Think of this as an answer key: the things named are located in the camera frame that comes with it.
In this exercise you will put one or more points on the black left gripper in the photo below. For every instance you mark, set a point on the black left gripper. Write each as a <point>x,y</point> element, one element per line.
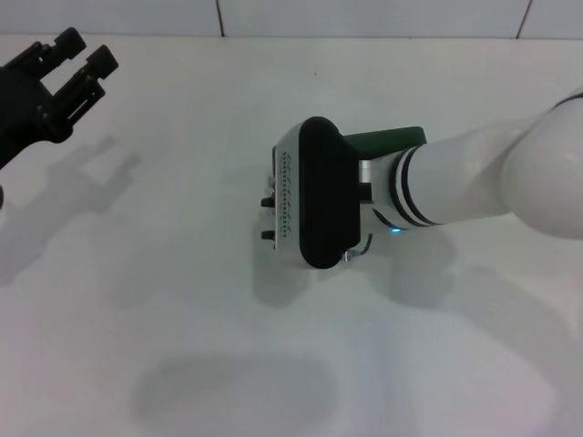
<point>18,114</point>

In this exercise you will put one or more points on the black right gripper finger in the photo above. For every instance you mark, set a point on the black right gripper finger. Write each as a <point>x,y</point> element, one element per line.
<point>268,235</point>
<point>267,201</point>

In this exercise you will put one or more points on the green glasses case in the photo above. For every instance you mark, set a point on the green glasses case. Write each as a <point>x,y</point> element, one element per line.
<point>387,139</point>

